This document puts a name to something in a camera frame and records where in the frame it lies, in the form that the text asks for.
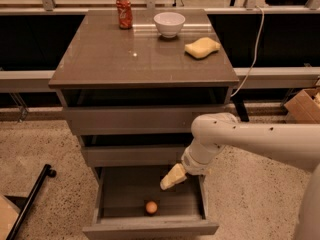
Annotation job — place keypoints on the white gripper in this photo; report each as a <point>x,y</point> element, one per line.
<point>190,164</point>

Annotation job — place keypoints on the small orange fruit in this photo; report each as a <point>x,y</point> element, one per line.
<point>151,207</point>

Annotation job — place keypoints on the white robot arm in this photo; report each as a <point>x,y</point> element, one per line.
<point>294,144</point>

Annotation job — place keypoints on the grey middle drawer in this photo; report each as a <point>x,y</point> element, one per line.
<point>132,150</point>

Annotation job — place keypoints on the grey drawer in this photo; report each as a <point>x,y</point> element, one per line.
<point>132,150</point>
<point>138,111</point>
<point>123,192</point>

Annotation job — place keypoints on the grey bottom drawer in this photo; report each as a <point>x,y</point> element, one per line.
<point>123,192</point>

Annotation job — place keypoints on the grey top drawer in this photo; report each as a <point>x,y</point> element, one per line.
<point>138,111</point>

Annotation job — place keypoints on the grey drawer cabinet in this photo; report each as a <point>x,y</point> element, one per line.
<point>103,56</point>

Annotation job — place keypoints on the yellow sponge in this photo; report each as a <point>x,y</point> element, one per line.
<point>202,47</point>

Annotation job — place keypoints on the black metal bar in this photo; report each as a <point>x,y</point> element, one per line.
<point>24,204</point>

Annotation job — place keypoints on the cardboard box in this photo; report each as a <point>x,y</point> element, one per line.
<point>304,107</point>

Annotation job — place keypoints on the white ceramic bowl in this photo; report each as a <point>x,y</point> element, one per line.
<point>169,24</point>

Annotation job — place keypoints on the grey horizontal railing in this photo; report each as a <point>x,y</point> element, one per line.
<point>259,78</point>

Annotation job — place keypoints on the red soda can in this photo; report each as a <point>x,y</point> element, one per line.
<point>124,14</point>

